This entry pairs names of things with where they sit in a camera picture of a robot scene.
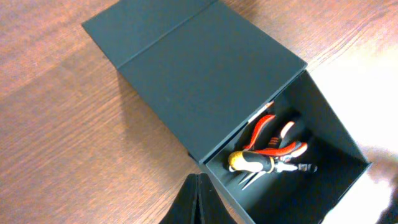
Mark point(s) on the black box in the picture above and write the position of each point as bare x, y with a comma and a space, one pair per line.
204, 70

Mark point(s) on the yellow black stubby screwdriver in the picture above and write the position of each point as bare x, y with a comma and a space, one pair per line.
256, 163

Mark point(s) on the red handled cutting pliers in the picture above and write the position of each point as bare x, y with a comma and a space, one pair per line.
264, 137

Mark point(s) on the orange socket bit rail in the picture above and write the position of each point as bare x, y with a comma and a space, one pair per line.
268, 108

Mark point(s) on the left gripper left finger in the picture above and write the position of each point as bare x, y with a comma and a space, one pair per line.
184, 207

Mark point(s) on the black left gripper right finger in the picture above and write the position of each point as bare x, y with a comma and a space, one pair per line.
211, 209

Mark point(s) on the orange black long-nose pliers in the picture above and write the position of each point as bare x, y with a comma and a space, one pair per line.
250, 178

